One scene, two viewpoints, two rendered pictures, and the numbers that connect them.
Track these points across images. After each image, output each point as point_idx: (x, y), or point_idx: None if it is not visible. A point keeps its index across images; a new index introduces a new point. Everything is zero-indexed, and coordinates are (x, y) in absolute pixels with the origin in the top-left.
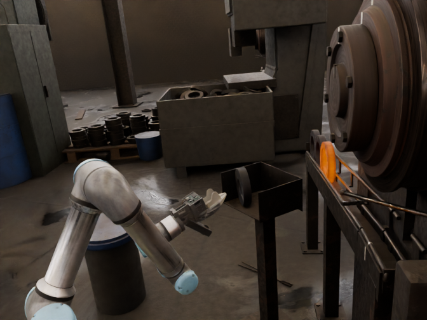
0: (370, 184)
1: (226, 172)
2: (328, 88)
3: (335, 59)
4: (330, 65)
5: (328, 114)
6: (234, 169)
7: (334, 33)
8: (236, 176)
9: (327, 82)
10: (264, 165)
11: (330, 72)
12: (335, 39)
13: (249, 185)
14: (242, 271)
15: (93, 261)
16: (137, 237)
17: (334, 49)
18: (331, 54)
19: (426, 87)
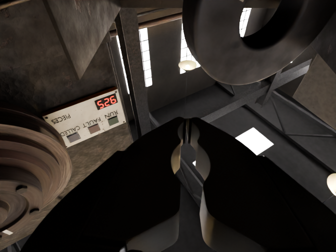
0: (26, 1)
1: (333, 66)
2: (24, 193)
3: (24, 208)
4: (28, 205)
5: (7, 182)
6: (316, 49)
7: (25, 223)
8: (289, 44)
9: (31, 193)
10: (265, 1)
11: (28, 201)
12: (17, 225)
13: (188, 47)
14: None
15: None
16: None
17: (21, 218)
18: (28, 212)
19: None
